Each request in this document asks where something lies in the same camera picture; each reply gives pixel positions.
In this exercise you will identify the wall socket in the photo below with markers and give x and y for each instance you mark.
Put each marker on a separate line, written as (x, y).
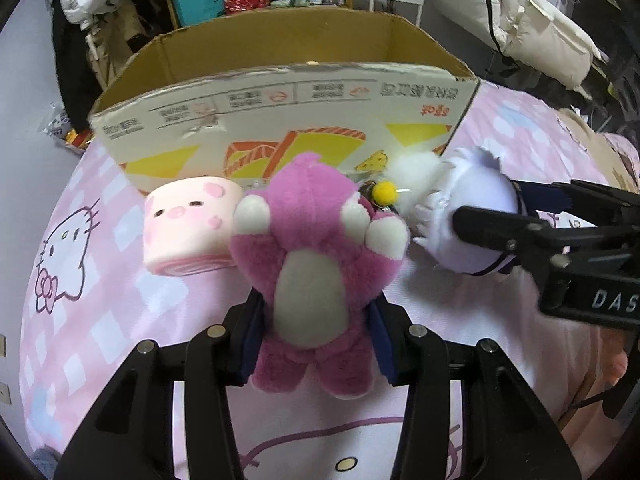
(4, 392)

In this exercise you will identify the printed cardboard box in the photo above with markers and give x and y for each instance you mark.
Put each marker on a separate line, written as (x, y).
(310, 105)

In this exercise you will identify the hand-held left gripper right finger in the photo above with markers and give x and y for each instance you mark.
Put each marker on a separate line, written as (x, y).
(386, 347)

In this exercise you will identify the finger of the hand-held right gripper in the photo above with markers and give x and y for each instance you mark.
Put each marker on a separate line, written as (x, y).
(492, 227)
(550, 194)

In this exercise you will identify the pink cat print bedsheet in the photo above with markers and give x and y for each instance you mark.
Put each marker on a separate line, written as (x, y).
(100, 310)

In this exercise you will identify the pink roll cake plush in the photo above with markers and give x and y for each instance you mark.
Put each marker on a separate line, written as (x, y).
(185, 225)

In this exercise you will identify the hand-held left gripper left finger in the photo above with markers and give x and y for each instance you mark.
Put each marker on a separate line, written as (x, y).
(246, 345)

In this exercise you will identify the white purple plush doll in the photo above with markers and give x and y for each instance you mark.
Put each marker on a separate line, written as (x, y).
(470, 185)

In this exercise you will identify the white fluffy plush ball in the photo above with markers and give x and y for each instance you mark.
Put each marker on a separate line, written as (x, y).
(417, 175)

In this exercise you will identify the snack packets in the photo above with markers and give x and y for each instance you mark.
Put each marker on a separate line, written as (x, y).
(67, 127)

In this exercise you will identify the person's right hand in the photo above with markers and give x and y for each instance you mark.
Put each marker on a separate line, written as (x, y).
(617, 367)

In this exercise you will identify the pink plush bear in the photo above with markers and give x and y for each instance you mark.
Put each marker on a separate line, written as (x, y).
(310, 280)

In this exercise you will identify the black coat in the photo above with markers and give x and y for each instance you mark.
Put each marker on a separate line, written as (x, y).
(75, 70)

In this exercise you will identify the cream puffer jacket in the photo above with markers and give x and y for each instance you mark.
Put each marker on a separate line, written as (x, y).
(550, 40)

